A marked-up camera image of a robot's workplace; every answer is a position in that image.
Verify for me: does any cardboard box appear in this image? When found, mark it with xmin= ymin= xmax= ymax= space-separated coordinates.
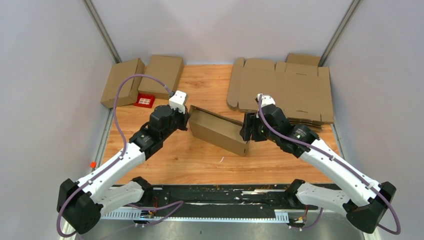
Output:
xmin=188 ymin=105 xmax=249 ymax=157
xmin=138 ymin=55 xmax=184 ymax=100
xmin=100 ymin=58 xmax=146 ymax=109

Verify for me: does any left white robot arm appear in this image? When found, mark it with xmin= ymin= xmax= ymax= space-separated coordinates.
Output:
xmin=56 ymin=103 xmax=190 ymax=238

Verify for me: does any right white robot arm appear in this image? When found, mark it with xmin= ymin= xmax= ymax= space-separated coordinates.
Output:
xmin=240 ymin=104 xmax=401 ymax=235

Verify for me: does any folded cardboard box upright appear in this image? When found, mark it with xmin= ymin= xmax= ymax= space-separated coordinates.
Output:
xmin=138 ymin=55 xmax=184 ymax=100

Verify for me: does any red plastic block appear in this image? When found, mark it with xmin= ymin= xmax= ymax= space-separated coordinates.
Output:
xmin=133 ymin=93 xmax=156 ymax=109

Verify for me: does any stack of flat cardboard sheets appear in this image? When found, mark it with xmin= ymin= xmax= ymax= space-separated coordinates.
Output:
xmin=226 ymin=53 xmax=335 ymax=128

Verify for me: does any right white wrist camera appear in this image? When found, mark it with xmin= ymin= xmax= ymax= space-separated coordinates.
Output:
xmin=255 ymin=93 xmax=276 ymax=108

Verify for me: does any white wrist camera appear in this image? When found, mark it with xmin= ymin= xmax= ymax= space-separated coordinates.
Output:
xmin=169 ymin=90 xmax=189 ymax=114
xmin=255 ymin=93 xmax=276 ymax=108

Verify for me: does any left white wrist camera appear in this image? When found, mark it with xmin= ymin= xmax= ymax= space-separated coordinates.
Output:
xmin=169 ymin=90 xmax=189 ymax=114

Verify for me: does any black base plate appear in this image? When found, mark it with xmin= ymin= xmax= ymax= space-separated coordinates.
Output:
xmin=135 ymin=184 xmax=319 ymax=223

